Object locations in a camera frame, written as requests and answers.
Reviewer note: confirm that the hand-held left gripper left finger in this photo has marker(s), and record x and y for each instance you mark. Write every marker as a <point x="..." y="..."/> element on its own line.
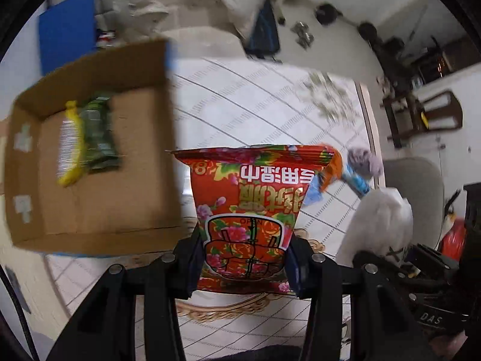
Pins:
<point x="197" y="264"/>

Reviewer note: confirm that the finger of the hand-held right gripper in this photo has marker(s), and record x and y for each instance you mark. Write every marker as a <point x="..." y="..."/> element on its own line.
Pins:
<point x="370" y="257"/>

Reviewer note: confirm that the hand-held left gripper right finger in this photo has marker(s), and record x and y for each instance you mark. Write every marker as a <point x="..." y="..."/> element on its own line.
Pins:
<point x="293" y="270"/>

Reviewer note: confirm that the white plastic bag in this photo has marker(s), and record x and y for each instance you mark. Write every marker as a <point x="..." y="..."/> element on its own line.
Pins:
<point x="379" y="222"/>

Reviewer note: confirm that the red floral wet wipes packet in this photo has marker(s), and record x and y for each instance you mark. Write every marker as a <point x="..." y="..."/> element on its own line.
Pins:
<point x="244" y="210"/>

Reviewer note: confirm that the brown cardboard box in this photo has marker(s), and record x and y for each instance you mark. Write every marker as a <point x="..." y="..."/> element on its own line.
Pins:
<point x="142" y="146"/>

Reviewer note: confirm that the green yellow snack packet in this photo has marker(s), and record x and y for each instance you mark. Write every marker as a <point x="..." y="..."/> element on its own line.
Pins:
<point x="94" y="135"/>

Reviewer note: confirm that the grey upholstered chair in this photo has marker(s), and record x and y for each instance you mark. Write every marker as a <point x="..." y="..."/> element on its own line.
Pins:
<point x="417" y="184"/>

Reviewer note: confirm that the purple blue snack packet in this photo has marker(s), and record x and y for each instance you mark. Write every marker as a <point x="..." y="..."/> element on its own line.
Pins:
<point x="360" y="165"/>

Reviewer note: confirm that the orange blue snack packet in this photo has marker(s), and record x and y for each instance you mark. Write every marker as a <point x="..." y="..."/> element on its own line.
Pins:
<point x="327" y="173"/>

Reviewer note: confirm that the dark wooden chair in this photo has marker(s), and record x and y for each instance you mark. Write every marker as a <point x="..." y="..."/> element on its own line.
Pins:
<point x="439" y="111"/>

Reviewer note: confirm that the white patterned tablecloth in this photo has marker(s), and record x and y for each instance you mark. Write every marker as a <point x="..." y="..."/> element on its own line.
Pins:
<point x="259" y="101"/>

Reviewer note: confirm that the blue black bag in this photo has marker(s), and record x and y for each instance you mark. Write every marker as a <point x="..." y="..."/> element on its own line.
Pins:
<point x="263" y="32"/>

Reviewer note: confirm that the white quilt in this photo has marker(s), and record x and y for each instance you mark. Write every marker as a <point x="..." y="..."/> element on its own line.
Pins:
<point x="180" y="3"/>

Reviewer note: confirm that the blue mat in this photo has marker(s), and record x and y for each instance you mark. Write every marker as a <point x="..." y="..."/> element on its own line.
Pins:
<point x="65" y="34"/>

